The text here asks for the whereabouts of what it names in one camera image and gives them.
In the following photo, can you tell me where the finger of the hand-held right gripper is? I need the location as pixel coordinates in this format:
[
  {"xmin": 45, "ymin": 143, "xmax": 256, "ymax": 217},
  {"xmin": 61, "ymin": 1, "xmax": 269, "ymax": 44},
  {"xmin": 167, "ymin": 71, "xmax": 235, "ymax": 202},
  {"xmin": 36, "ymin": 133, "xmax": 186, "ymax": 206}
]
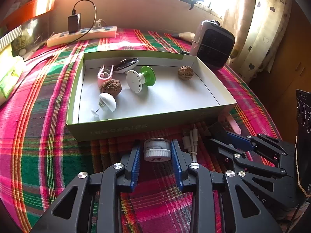
[
  {"xmin": 206, "ymin": 123, "xmax": 295, "ymax": 161},
  {"xmin": 209, "ymin": 138, "xmax": 288, "ymax": 178}
]

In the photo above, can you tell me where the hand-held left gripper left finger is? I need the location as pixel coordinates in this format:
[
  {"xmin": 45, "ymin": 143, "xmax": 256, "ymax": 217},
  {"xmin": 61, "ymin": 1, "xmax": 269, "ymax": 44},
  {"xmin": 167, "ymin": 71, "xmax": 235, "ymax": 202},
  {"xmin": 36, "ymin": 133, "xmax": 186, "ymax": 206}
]
[{"xmin": 25, "ymin": 139, "xmax": 142, "ymax": 233}]

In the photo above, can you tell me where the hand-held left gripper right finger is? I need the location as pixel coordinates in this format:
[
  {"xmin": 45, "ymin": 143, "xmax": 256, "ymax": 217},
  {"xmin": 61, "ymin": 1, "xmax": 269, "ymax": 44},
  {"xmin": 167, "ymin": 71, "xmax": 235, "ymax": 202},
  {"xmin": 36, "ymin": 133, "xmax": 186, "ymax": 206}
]
[{"xmin": 170, "ymin": 139, "xmax": 279, "ymax": 233}]

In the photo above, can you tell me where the large pink clip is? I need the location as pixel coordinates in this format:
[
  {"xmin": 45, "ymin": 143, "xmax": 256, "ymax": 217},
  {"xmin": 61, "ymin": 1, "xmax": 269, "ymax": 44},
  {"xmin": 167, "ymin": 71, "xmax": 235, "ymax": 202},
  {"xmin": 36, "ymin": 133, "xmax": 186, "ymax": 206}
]
[{"xmin": 217, "ymin": 113, "xmax": 242, "ymax": 135}]

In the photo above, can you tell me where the small white jar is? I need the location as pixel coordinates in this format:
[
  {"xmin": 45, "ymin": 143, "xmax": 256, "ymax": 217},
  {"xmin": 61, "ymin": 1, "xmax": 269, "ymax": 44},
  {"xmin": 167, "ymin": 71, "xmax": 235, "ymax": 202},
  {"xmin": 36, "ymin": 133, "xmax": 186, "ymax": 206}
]
[{"xmin": 143, "ymin": 138, "xmax": 170, "ymax": 162}]

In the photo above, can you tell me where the green and white cardboard box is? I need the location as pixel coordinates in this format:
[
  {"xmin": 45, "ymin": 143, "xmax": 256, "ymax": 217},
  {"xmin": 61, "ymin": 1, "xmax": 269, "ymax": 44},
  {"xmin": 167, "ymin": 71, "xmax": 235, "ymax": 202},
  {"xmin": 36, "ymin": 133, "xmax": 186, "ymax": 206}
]
[{"xmin": 66, "ymin": 50, "xmax": 237, "ymax": 142}]

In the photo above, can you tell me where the white mushroom-shaped gadget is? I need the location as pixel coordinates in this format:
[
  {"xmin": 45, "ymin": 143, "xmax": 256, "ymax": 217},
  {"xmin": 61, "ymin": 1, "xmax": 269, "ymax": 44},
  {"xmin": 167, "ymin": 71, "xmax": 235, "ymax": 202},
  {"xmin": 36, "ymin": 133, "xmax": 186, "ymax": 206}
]
[{"xmin": 91, "ymin": 93, "xmax": 117, "ymax": 119}]

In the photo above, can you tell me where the brown walnut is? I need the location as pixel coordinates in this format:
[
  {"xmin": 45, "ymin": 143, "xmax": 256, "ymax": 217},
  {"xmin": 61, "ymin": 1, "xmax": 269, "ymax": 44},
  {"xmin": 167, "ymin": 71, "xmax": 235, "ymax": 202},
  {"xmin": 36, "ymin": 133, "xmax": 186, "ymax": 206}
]
[
  {"xmin": 100, "ymin": 79, "xmax": 122, "ymax": 96},
  {"xmin": 177, "ymin": 66, "xmax": 194, "ymax": 80}
]

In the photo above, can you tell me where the white and green spool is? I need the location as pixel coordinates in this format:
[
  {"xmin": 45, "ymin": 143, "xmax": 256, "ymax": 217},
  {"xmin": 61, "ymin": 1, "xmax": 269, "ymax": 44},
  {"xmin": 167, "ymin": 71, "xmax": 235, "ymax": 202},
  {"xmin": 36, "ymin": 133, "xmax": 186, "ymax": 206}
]
[{"xmin": 126, "ymin": 65, "xmax": 156, "ymax": 93}]

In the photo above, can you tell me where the black oval disc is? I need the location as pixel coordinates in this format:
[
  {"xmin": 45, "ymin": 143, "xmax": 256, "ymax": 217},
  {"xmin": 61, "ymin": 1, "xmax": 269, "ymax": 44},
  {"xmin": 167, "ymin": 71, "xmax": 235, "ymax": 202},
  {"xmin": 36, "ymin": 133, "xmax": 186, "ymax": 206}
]
[{"xmin": 114, "ymin": 57, "xmax": 139, "ymax": 74}]

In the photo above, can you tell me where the dark printed cloth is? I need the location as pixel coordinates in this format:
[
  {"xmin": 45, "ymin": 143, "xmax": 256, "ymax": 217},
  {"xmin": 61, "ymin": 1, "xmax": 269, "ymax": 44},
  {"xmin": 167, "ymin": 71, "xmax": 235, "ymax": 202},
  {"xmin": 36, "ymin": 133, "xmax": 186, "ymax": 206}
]
[{"xmin": 294, "ymin": 89, "xmax": 311, "ymax": 197}]

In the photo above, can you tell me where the brown wooden cabinet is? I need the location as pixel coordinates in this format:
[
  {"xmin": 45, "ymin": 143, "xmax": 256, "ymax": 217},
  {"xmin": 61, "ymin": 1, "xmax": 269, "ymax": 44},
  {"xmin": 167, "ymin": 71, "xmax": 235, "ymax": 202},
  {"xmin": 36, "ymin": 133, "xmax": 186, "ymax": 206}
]
[{"xmin": 248, "ymin": 2, "xmax": 311, "ymax": 141}]

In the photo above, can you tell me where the small pink clip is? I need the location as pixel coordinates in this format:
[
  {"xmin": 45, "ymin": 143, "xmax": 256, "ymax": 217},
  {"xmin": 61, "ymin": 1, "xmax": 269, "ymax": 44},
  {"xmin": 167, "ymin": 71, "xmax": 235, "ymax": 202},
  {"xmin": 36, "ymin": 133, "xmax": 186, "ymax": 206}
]
[{"xmin": 97, "ymin": 65, "xmax": 114, "ymax": 86}]

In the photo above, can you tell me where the grey desktop heater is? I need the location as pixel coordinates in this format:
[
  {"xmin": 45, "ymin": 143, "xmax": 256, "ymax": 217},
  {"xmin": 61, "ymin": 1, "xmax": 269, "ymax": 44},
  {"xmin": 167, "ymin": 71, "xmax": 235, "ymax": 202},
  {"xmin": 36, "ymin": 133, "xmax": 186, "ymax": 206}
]
[{"xmin": 190, "ymin": 20, "xmax": 236, "ymax": 70}]

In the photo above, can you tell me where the plaid tablecloth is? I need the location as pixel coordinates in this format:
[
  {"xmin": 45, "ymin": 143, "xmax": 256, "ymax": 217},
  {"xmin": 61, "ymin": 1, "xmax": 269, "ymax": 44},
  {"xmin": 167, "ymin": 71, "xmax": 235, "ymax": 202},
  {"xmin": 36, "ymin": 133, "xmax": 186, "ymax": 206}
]
[{"xmin": 0, "ymin": 29, "xmax": 282, "ymax": 233}]

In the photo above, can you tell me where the heart print curtain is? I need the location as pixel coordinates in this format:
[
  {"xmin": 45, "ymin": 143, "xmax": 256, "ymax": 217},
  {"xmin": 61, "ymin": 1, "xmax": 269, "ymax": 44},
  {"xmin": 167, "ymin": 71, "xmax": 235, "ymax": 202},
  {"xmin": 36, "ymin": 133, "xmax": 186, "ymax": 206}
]
[{"xmin": 222, "ymin": 0, "xmax": 293, "ymax": 83}]

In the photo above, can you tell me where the white power strip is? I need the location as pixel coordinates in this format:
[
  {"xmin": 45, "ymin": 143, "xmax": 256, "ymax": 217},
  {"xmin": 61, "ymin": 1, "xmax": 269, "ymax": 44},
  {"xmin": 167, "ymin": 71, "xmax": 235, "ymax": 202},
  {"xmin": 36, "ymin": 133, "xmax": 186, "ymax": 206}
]
[{"xmin": 47, "ymin": 26, "xmax": 117, "ymax": 48}]

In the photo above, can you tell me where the black window latch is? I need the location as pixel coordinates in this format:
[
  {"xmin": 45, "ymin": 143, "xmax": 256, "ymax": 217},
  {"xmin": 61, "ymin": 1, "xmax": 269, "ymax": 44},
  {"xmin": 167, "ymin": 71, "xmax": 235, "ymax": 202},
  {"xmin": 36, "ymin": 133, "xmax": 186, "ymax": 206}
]
[{"xmin": 188, "ymin": 0, "xmax": 204, "ymax": 10}]

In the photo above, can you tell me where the white plug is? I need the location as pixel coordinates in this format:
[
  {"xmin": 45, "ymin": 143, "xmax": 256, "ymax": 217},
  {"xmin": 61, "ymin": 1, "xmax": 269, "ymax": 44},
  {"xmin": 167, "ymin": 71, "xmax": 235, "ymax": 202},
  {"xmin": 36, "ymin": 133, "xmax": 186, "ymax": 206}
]
[{"xmin": 93, "ymin": 19, "xmax": 107, "ymax": 30}]

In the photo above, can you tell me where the green tissue pack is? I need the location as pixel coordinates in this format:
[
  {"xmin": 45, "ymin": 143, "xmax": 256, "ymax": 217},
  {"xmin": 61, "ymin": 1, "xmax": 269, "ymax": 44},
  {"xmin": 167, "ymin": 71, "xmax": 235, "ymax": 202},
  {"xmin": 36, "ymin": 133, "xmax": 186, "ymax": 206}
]
[{"xmin": 0, "ymin": 58, "xmax": 26, "ymax": 105}]

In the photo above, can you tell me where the black charger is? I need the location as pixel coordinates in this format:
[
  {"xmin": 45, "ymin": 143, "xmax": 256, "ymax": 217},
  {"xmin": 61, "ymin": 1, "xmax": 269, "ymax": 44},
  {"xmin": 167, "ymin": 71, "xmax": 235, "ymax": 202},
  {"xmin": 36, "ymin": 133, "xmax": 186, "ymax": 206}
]
[{"xmin": 67, "ymin": 14, "xmax": 82, "ymax": 34}]

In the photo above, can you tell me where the green label packet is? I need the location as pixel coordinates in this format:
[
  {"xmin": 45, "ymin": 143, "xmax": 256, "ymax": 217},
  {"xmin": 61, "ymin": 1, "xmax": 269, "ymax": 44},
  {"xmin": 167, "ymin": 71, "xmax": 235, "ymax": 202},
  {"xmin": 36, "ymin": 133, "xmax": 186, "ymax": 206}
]
[{"xmin": 11, "ymin": 37, "xmax": 27, "ymax": 56}]

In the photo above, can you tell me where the green and white striped box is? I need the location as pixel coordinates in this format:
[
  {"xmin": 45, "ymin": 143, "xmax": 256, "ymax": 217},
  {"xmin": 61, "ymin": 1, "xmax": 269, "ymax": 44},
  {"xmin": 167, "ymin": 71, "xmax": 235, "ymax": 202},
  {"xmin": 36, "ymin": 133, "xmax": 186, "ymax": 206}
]
[{"xmin": 0, "ymin": 27, "xmax": 22, "ymax": 51}]

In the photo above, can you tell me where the orange box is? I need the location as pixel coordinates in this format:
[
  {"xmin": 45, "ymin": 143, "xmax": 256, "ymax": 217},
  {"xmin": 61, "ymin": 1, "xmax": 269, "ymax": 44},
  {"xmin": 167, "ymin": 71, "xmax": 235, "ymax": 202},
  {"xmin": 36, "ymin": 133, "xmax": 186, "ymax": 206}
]
[{"xmin": 3, "ymin": 0, "xmax": 55, "ymax": 28}]

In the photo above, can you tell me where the white cable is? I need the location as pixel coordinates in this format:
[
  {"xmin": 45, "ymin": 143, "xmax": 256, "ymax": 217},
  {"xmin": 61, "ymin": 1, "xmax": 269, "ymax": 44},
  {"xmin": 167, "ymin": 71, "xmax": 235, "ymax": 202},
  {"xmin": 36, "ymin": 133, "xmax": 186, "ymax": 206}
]
[{"xmin": 182, "ymin": 124, "xmax": 198, "ymax": 161}]

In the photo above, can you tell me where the black charger cable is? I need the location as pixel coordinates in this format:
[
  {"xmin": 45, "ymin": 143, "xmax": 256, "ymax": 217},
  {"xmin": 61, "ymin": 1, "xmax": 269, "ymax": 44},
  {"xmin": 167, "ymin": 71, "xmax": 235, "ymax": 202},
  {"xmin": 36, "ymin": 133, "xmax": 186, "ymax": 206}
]
[{"xmin": 73, "ymin": 0, "xmax": 97, "ymax": 42}]

